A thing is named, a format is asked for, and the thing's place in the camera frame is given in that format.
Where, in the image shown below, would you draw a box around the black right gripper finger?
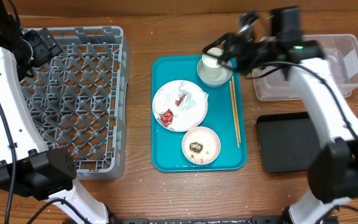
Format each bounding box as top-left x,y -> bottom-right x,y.
203,32 -> 234,54
204,52 -> 232,67

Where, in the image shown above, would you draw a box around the white paper cup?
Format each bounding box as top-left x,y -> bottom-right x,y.
201,47 -> 223,78

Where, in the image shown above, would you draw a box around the large white napkin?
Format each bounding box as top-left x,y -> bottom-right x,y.
152,80 -> 208,115

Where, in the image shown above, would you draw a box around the red foil snack wrapper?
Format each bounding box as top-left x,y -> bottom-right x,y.
159,95 -> 186,127

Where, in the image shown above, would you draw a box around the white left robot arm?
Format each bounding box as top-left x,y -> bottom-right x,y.
0,1 -> 131,223

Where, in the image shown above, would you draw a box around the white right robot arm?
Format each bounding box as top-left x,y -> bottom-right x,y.
212,6 -> 358,223

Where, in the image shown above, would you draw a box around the grey dishwasher rack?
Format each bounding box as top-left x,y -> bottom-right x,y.
0,26 -> 131,179

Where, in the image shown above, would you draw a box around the clear plastic waste bin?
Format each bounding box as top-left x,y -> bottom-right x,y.
254,34 -> 358,101

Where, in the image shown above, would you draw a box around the grey-green bowl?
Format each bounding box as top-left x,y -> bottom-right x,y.
197,59 -> 232,88

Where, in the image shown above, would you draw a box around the white round plate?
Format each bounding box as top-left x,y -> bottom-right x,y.
152,79 -> 209,133

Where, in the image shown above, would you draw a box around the teal serving tray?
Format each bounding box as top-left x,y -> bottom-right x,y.
151,55 -> 247,172

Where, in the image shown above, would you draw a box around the pink bowl with leftovers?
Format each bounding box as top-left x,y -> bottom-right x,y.
181,126 -> 221,166

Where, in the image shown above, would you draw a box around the brown food leftover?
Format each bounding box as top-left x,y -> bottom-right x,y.
189,142 -> 203,153

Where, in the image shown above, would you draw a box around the black rectangular tray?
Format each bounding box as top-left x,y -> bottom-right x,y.
256,112 -> 321,173

